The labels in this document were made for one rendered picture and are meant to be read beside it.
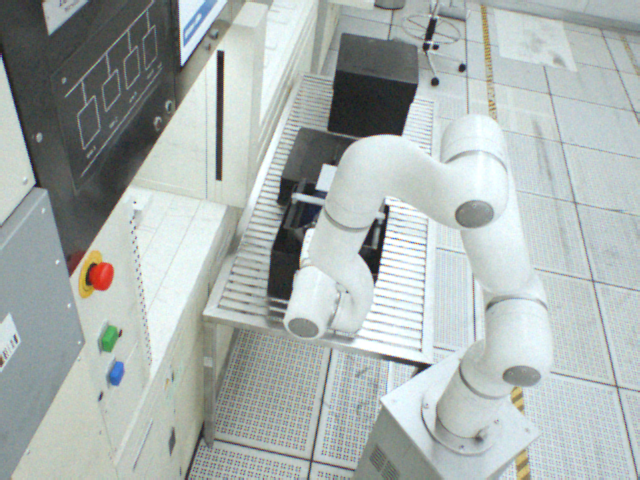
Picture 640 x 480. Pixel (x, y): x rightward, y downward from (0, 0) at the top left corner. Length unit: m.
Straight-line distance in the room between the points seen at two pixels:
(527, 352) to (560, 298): 1.90
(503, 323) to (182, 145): 0.91
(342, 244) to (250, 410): 1.34
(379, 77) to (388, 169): 1.17
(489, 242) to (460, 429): 0.56
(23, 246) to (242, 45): 0.84
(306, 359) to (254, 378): 0.22
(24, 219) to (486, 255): 0.68
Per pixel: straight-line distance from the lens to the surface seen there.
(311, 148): 1.91
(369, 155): 0.90
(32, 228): 0.66
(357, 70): 2.06
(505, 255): 1.00
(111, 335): 0.96
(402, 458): 1.52
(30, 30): 0.62
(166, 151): 1.61
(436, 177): 0.85
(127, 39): 0.82
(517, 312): 1.15
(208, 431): 2.08
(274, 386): 2.31
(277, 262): 1.48
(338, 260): 1.03
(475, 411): 1.35
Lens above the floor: 1.99
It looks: 45 degrees down
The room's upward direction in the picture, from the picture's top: 11 degrees clockwise
